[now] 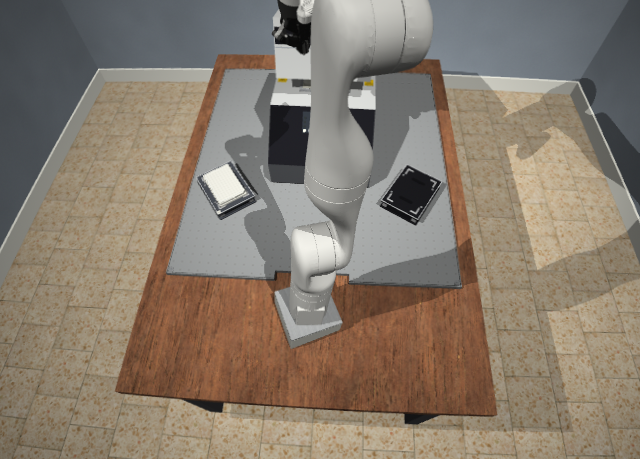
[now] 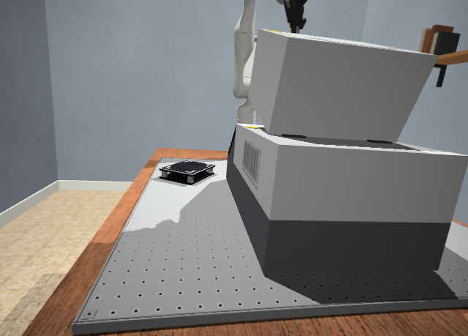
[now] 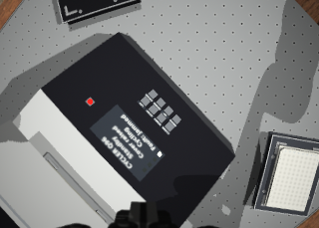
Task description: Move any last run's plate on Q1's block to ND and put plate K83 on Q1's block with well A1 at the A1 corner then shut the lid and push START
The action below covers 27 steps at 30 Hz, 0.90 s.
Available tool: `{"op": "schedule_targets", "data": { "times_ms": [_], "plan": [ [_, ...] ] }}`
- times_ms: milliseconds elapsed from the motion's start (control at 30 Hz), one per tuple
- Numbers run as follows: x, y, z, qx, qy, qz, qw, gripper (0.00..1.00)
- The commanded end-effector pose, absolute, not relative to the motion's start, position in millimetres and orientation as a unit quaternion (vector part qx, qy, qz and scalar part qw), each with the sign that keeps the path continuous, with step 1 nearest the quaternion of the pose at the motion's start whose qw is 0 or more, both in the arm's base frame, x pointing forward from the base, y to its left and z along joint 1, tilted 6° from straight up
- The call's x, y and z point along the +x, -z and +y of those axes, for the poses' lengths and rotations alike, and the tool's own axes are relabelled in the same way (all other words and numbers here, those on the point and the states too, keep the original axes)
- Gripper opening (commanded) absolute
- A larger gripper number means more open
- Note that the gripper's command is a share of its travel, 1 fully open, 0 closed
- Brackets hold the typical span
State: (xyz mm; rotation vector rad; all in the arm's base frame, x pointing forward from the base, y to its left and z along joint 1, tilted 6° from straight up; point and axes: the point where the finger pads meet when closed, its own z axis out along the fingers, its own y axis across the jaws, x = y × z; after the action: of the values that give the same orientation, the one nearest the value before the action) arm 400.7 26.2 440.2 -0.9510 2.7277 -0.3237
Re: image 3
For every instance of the white rectangular well plate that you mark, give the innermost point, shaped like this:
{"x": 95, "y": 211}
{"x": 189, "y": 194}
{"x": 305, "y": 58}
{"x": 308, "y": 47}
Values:
{"x": 292, "y": 178}

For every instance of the grey flat base plate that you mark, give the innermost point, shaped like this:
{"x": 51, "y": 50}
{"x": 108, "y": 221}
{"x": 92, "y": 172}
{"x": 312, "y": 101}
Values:
{"x": 251, "y": 66}

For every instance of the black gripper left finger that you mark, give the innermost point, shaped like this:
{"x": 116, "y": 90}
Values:
{"x": 136, "y": 218}

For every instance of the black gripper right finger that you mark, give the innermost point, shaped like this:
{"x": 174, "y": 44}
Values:
{"x": 154, "y": 218}

